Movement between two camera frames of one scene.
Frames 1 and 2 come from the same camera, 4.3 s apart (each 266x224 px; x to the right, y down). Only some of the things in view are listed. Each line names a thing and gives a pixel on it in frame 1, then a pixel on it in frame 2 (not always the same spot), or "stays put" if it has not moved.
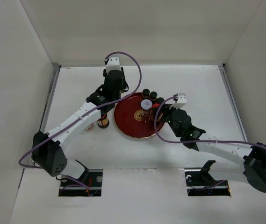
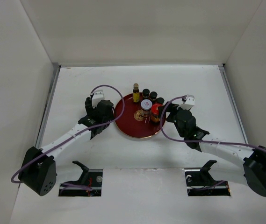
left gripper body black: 117,96 to 90,109
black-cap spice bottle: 160,100 stays put
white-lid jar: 146,105 stays put
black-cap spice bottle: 153,95 stays put
